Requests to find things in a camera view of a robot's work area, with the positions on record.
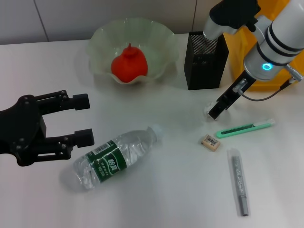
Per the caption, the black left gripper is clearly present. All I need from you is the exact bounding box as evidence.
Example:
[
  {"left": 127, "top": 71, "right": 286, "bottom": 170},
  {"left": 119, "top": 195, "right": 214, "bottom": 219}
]
[{"left": 0, "top": 90, "right": 95, "bottom": 167}]

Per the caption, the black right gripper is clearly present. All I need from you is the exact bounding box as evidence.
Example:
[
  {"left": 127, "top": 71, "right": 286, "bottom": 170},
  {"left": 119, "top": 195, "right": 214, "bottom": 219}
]
[{"left": 208, "top": 71, "right": 258, "bottom": 122}]

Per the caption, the white paper ball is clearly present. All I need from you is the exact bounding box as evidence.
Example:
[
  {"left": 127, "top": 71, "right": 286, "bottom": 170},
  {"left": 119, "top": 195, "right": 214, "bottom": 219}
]
[{"left": 204, "top": 101, "right": 216, "bottom": 119}]

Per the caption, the clear green-label water bottle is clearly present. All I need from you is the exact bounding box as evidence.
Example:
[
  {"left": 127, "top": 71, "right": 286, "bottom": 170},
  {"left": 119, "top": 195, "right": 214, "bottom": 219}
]
[{"left": 72, "top": 123, "right": 163, "bottom": 191}]

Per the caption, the red pear-shaped fruit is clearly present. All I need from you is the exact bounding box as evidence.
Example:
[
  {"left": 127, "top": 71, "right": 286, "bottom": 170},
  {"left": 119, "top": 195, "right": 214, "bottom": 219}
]
[{"left": 111, "top": 42, "right": 149, "bottom": 84}]

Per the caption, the mint green utility knife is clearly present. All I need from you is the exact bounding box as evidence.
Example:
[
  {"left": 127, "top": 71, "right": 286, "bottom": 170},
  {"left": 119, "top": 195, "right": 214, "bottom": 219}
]
[{"left": 215, "top": 117, "right": 276, "bottom": 139}]

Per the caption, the beige eraser with barcode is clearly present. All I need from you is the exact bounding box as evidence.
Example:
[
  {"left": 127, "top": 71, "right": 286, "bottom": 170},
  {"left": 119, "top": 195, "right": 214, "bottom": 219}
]
[{"left": 199, "top": 133, "right": 222, "bottom": 152}]

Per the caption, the black mesh pen holder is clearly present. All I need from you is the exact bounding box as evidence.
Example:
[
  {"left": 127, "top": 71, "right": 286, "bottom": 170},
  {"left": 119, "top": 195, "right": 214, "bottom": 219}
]
[{"left": 183, "top": 30, "right": 230, "bottom": 91}]

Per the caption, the grey pen in clear sleeve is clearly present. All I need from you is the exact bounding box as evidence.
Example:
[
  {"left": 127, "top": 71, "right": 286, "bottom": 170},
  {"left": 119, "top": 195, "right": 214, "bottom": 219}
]
[{"left": 227, "top": 147, "right": 250, "bottom": 217}]

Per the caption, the pale green wavy fruit bowl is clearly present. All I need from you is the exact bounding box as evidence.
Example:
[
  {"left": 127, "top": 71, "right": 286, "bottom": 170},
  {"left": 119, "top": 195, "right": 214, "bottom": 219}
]
[{"left": 86, "top": 17, "right": 180, "bottom": 86}]

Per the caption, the yellow plastic storage bin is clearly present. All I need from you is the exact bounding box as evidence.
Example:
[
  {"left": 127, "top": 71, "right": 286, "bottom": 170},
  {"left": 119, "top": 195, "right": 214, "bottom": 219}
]
[{"left": 223, "top": 0, "right": 304, "bottom": 93}]

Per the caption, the grey right gripper cable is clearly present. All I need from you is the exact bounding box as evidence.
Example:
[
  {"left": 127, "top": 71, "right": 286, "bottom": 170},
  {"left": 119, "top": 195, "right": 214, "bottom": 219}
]
[{"left": 232, "top": 63, "right": 304, "bottom": 102}]

